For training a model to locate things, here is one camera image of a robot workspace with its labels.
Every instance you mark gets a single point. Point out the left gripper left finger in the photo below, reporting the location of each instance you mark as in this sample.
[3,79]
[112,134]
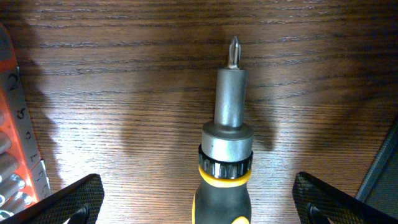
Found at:
[79,202]

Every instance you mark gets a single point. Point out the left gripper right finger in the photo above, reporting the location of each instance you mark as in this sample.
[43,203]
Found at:
[318,202]

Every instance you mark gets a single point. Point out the orange handled metal file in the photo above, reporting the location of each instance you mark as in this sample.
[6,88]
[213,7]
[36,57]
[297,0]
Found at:
[24,180]

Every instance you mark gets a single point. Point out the black box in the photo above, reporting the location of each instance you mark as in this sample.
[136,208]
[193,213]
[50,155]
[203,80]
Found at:
[379,187]

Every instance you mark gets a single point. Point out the yellow black screwdriver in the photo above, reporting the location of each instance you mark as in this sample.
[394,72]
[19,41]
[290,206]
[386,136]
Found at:
[225,153]

